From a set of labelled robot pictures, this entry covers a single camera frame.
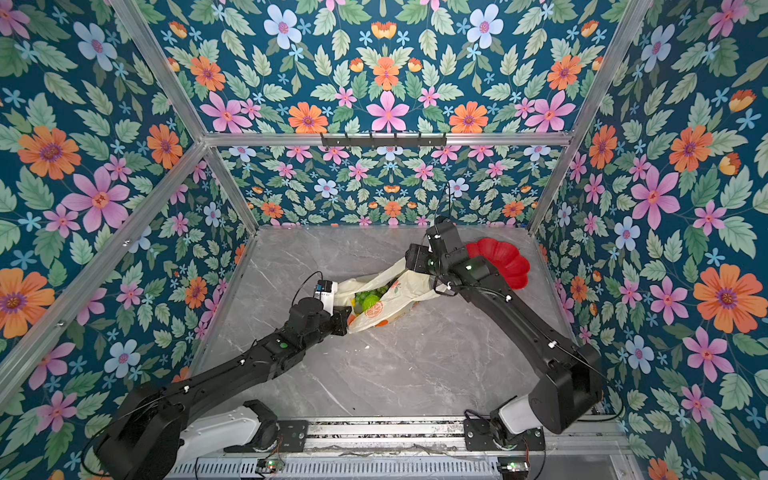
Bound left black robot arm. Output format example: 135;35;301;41
94;297;353;479

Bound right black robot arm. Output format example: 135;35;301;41
405;217;604;448

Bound green fake grapes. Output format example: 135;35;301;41
354;289;386;312

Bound green fake lime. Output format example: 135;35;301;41
361;293;380;312

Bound red flower-shaped plastic plate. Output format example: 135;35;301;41
466;238;530;290

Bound white vent grille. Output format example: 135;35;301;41
167;457;502;479

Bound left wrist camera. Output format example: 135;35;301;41
313;279;337;314

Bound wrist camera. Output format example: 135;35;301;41
313;279;337;314
427;216;464;255

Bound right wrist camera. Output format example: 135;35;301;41
427;216;464;255

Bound aluminium front rail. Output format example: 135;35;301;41
271;415;630;456

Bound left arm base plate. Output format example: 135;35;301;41
224;420;309;453

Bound black hook rail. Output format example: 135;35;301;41
320;133;448;148

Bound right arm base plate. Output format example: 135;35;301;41
463;416;546;453

